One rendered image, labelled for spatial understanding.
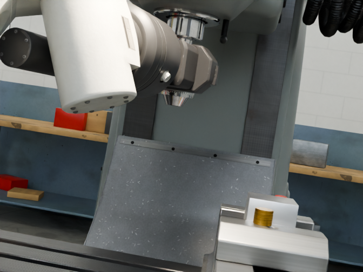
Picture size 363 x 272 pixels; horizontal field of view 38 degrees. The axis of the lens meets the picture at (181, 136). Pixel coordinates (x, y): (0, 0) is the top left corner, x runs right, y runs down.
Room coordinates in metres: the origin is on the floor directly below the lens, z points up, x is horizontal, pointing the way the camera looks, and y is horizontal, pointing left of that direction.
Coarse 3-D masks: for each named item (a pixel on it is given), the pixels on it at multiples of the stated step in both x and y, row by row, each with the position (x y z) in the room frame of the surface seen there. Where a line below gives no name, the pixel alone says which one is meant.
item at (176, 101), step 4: (164, 96) 0.67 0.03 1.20; (168, 96) 0.67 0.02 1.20; (172, 96) 0.67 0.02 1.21; (176, 96) 0.66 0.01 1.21; (164, 100) 0.68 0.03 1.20; (168, 100) 0.67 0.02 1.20; (172, 100) 0.67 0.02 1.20; (176, 100) 0.67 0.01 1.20; (180, 100) 0.67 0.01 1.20; (184, 100) 0.67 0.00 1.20; (168, 104) 0.67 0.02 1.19; (172, 104) 0.67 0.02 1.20; (176, 104) 0.67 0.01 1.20; (180, 104) 0.67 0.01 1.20
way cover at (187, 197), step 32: (128, 160) 1.04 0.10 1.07; (192, 160) 1.03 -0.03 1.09; (224, 160) 1.03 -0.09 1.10; (256, 160) 1.02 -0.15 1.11; (128, 192) 1.01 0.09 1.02; (160, 192) 1.00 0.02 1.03; (192, 192) 1.00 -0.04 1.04; (224, 192) 1.00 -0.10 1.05; (256, 192) 1.00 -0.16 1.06; (96, 224) 0.97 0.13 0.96; (128, 224) 0.97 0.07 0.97; (160, 224) 0.97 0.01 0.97; (192, 224) 0.97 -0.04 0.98; (160, 256) 0.92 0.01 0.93; (192, 256) 0.92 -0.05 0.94
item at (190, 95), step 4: (160, 92) 0.67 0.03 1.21; (164, 92) 0.66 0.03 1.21; (168, 92) 0.66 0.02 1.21; (172, 92) 0.66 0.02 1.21; (176, 92) 0.66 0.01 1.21; (180, 92) 0.66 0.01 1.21; (184, 92) 0.66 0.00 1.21; (188, 92) 0.66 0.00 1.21; (180, 96) 0.66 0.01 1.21; (184, 96) 0.66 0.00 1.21; (188, 96) 0.66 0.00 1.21; (192, 96) 0.67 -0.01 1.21
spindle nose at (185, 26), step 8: (176, 16) 0.66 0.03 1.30; (184, 16) 0.66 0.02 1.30; (168, 24) 0.67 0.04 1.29; (176, 24) 0.66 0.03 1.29; (184, 24) 0.66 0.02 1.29; (192, 24) 0.66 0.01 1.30; (200, 24) 0.67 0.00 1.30; (176, 32) 0.66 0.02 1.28; (184, 32) 0.66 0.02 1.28; (192, 32) 0.66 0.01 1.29; (200, 32) 0.67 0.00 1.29; (200, 40) 0.68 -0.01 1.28
